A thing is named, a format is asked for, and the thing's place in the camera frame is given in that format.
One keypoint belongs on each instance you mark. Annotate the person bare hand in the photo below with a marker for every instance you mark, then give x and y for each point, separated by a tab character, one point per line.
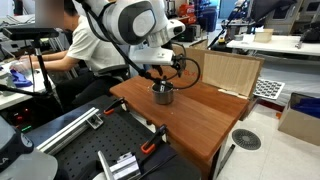
21	66

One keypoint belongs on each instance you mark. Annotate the small steel pot bowl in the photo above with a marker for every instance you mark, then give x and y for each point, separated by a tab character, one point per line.
163	98

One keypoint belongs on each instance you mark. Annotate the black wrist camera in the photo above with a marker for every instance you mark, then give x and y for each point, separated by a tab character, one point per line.
179	66

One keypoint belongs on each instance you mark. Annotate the black stereo camera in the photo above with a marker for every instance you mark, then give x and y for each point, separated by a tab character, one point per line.
30	33

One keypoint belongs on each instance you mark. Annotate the open cardboard storage box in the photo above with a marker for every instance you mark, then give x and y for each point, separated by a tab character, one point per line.
296	128

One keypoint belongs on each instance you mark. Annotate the aluminium extrusion rail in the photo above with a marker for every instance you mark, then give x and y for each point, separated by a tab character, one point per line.
66	131

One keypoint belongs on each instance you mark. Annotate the blue cloth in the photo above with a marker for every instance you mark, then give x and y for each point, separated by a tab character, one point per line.
20	80

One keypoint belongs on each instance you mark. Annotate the brown cardboard box sheet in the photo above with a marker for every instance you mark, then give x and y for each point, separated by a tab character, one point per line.
230	71

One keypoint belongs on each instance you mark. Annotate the small light wooden box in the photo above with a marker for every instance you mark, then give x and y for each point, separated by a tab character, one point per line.
263	36

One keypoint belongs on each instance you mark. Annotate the silver metal bracket block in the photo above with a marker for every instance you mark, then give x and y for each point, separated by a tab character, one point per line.
121	165

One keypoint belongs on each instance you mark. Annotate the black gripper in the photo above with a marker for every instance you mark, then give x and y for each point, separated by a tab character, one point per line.
162	71

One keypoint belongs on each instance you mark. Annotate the dark metal table leg frame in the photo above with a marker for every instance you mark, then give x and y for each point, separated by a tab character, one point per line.
226	158

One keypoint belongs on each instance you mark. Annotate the person bare forearm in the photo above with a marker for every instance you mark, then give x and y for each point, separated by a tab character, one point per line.
56	63
43	55

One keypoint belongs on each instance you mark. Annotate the red printed box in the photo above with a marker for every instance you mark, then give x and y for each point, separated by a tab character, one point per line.
187	11

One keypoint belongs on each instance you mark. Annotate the person in white shirt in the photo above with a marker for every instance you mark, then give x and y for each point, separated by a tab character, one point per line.
90	46

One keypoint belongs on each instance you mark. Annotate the checkered calibration board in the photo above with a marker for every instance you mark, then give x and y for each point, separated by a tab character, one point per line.
268	88

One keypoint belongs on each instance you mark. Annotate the black camera stand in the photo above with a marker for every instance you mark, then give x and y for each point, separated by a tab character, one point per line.
41	66

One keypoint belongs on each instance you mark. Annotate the black electronics box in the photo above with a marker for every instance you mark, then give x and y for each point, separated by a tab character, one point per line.
20	116

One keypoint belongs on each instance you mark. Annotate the black marker with white cap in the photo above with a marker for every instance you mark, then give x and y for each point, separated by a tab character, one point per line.
163	87

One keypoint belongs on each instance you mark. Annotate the round metal floor drain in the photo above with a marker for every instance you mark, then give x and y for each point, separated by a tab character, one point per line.
246	139

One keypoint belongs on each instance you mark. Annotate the blue fabric bundle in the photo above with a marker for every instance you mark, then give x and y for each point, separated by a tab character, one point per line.
308	106

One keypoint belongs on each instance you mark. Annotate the dark grey office chair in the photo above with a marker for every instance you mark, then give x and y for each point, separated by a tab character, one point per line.
113	70

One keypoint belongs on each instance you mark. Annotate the black perforated breadboard plate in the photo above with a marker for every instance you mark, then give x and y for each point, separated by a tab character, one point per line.
116	136

